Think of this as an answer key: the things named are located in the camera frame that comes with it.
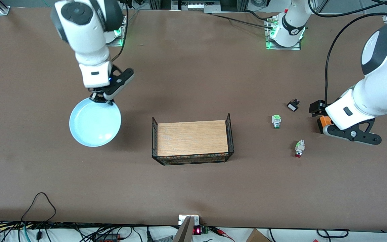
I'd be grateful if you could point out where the orange button enclosure box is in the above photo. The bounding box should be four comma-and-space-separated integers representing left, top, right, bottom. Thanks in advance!
316, 115, 332, 134

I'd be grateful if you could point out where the red clip test lead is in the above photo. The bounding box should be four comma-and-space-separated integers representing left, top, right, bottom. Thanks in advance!
210, 227, 235, 242

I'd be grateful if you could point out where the light blue plate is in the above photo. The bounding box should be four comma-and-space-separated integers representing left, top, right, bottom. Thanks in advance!
69, 97, 122, 148

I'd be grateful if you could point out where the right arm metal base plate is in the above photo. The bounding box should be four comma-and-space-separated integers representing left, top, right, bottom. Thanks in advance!
105, 15, 127, 47

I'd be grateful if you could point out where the thin black looped cable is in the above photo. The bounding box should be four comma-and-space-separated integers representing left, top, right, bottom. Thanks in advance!
21, 192, 57, 223

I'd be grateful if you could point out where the grey camera stand pole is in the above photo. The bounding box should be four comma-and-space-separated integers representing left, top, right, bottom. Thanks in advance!
173, 216, 194, 242

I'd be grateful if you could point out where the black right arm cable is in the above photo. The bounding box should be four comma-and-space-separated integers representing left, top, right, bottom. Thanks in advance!
111, 3, 129, 63

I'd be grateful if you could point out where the thick black table cable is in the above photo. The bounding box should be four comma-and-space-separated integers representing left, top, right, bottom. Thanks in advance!
244, 9, 272, 21

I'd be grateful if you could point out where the black power adapter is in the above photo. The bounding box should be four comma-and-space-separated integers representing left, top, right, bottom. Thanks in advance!
94, 234, 120, 242

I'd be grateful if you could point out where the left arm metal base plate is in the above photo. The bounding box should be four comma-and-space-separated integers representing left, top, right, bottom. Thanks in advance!
265, 18, 302, 51

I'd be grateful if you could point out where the brown cardboard box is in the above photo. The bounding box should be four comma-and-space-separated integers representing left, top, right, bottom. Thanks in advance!
246, 229, 272, 242

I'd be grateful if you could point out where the grey equipment rack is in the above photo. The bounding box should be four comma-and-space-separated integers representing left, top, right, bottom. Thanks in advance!
148, 0, 248, 14

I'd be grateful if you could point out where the black wire mesh basket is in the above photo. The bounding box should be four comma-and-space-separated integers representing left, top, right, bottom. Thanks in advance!
152, 113, 235, 166

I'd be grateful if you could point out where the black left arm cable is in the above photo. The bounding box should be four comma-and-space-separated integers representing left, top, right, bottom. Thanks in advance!
325, 13, 387, 105

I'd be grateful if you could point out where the wooden basket base board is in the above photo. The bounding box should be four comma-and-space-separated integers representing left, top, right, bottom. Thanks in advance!
157, 120, 229, 157

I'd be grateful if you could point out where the red push button switch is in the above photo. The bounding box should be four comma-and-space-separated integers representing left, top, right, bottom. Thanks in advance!
294, 139, 306, 158

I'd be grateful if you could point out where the small metal bracket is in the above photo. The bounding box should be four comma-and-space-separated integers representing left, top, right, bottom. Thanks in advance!
178, 214, 200, 226

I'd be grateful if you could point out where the thin black table cable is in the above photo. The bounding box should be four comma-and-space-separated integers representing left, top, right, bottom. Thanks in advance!
210, 13, 269, 28

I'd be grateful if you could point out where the black coiled cable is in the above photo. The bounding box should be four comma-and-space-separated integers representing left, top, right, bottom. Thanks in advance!
316, 229, 349, 239

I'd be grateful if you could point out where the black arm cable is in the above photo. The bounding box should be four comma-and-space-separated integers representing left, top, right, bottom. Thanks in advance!
111, 3, 129, 63
325, 13, 387, 105

